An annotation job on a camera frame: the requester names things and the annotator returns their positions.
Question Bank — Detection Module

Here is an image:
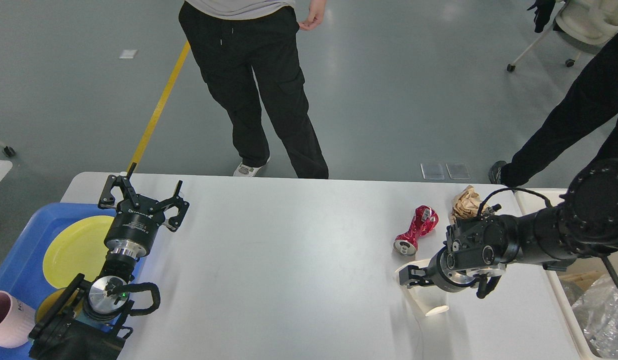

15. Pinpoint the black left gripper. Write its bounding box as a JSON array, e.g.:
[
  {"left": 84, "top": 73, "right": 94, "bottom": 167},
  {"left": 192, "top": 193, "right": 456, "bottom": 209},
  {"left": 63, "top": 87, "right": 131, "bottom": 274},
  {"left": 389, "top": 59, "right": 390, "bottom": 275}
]
[{"left": 97, "top": 162, "right": 190, "bottom": 260}]

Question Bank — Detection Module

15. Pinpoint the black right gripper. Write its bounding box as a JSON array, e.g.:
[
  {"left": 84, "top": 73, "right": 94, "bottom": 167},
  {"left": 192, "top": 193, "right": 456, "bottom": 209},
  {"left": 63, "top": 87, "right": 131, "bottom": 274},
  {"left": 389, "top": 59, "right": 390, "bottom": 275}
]
[{"left": 399, "top": 248, "right": 507, "bottom": 294}]

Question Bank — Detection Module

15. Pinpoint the white paper cup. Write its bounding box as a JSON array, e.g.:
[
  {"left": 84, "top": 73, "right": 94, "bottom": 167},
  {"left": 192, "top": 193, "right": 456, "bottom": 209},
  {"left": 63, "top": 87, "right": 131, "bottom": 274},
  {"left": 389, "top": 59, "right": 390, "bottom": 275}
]
[{"left": 395, "top": 259, "right": 450, "bottom": 317}]

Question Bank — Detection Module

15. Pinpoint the crushed red soda can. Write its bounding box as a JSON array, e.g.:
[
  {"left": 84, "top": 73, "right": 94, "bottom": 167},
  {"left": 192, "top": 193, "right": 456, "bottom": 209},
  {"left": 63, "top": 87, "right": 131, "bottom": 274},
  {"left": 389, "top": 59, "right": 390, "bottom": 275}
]
[{"left": 393, "top": 205, "right": 439, "bottom": 256}]

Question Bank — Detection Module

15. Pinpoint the yellow plastic plate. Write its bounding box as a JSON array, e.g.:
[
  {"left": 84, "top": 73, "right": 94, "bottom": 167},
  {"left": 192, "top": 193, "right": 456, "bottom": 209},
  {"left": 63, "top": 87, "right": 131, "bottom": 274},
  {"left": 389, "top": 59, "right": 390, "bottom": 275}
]
[{"left": 43, "top": 215, "right": 114, "bottom": 289}]

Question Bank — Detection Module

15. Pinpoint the brown paper ball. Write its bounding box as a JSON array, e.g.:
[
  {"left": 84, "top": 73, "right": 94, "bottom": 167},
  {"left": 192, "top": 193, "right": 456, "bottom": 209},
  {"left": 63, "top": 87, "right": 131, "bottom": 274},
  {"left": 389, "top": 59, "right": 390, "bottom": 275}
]
[{"left": 449, "top": 185, "right": 482, "bottom": 224}]

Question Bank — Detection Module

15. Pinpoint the pink ribbed mug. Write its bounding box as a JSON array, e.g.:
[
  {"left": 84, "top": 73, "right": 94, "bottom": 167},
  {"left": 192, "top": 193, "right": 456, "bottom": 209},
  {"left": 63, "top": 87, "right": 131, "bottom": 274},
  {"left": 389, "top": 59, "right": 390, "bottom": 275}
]
[{"left": 0, "top": 291, "right": 36, "bottom": 349}]

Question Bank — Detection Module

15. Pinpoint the brown paper bag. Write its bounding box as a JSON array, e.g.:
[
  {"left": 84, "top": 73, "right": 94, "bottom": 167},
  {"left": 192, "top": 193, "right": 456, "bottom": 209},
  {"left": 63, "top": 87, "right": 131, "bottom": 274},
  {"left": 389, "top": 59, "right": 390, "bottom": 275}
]
[{"left": 558, "top": 269, "right": 606, "bottom": 292}]

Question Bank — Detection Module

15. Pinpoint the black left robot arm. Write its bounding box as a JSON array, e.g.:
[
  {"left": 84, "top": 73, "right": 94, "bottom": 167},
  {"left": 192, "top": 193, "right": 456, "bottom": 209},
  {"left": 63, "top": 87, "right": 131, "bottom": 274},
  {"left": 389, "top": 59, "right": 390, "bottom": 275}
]
[{"left": 28, "top": 162, "right": 190, "bottom": 360}]

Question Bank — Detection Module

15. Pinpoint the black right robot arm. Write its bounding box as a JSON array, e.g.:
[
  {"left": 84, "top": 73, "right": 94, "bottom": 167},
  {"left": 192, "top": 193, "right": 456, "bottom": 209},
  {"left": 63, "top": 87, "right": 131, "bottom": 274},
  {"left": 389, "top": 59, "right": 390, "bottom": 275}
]
[{"left": 398, "top": 158, "right": 618, "bottom": 299}]

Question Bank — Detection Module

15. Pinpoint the floor outlet cover left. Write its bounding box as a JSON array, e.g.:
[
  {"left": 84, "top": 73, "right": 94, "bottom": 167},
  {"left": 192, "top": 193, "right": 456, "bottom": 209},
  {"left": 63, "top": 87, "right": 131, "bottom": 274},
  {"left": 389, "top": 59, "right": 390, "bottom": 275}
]
[{"left": 419, "top": 162, "right": 446, "bottom": 181}]

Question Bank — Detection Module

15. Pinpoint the floor outlet cover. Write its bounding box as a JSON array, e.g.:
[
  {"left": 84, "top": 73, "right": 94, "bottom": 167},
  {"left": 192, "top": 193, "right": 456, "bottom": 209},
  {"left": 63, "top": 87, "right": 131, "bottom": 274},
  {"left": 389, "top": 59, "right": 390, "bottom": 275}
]
[
  {"left": 419, "top": 162, "right": 446, "bottom": 181},
  {"left": 445, "top": 162, "right": 472, "bottom": 180}
]

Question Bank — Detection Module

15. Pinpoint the floor outlet cover right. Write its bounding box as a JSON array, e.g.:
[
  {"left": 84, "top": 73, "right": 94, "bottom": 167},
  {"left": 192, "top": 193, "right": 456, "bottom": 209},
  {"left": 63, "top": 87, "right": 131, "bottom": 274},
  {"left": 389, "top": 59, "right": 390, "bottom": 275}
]
[{"left": 445, "top": 162, "right": 472, "bottom": 180}]

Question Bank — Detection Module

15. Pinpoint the blue plastic tray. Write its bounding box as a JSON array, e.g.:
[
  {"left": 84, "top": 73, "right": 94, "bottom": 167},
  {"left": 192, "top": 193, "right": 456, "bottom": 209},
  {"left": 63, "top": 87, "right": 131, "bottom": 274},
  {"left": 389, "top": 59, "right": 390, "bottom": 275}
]
[{"left": 0, "top": 203, "right": 116, "bottom": 360}]

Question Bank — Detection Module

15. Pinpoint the chair caster at left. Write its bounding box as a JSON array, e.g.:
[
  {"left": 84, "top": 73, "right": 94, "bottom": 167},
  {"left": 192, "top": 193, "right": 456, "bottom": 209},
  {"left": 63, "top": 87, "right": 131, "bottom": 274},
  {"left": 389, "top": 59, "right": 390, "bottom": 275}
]
[{"left": 0, "top": 140, "right": 17, "bottom": 158}]

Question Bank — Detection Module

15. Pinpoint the beige plastic bin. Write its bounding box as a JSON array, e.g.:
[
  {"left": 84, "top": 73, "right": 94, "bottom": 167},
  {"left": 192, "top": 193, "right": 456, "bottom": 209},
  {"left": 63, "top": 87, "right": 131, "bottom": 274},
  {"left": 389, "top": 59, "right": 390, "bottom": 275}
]
[{"left": 514, "top": 187, "right": 618, "bottom": 360}]

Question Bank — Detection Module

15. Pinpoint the person in grey shirt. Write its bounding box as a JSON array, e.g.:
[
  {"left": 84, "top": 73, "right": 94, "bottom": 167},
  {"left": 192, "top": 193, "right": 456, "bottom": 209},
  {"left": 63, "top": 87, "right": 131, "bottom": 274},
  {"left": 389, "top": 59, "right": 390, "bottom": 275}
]
[{"left": 178, "top": 0, "right": 329, "bottom": 179}]

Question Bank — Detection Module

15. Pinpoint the person in grey sneakers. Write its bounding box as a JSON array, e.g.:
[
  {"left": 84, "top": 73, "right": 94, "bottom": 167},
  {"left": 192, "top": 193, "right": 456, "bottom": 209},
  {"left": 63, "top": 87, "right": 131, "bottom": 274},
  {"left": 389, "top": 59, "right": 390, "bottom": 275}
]
[{"left": 488, "top": 33, "right": 618, "bottom": 188}]

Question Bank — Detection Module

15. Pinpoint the seated person in black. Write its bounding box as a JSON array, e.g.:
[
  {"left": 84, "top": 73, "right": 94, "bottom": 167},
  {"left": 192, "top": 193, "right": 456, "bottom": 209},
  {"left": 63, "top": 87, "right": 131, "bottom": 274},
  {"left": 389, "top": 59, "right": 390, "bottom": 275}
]
[{"left": 526, "top": 0, "right": 561, "bottom": 34}]

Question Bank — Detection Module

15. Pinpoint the white office chair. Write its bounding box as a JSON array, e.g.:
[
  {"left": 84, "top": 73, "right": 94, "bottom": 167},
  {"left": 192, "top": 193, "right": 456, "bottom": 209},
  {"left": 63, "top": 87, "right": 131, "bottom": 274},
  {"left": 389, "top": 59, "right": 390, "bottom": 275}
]
[{"left": 507, "top": 0, "right": 618, "bottom": 73}]

